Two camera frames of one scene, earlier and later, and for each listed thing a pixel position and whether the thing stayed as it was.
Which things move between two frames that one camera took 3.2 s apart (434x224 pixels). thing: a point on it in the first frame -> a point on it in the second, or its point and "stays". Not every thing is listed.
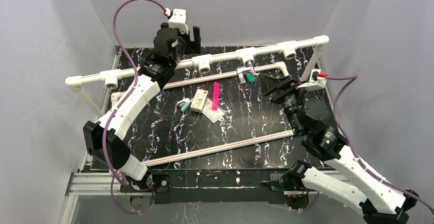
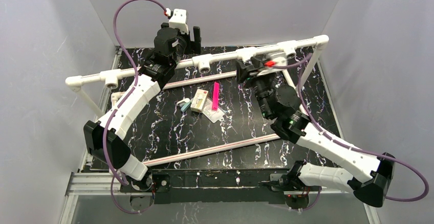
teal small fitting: (186, 107) stays
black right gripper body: (290, 95) -> (251, 72)
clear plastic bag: (213, 115) stays
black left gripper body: (187, 47) stays
